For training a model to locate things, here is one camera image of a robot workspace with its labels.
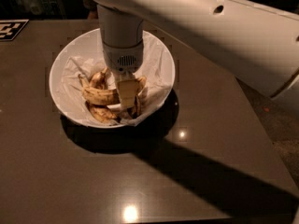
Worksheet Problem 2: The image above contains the white bowl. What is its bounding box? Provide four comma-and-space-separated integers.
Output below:
49, 27, 176, 130

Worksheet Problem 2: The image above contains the white paper liner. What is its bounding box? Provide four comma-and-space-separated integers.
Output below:
61, 31, 172, 127

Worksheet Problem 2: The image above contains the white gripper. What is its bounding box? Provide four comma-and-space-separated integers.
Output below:
102, 41, 144, 108

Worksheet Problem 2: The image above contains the long spotted banana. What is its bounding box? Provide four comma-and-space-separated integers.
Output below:
78, 75, 147, 105

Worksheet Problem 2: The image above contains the black white fiducial marker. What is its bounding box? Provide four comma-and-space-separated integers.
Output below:
0, 20, 28, 41

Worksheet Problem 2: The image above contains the left spotted banana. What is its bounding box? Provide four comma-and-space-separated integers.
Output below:
86, 67, 118, 125

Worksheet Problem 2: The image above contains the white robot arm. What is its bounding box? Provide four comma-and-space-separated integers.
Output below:
93, 0, 299, 112

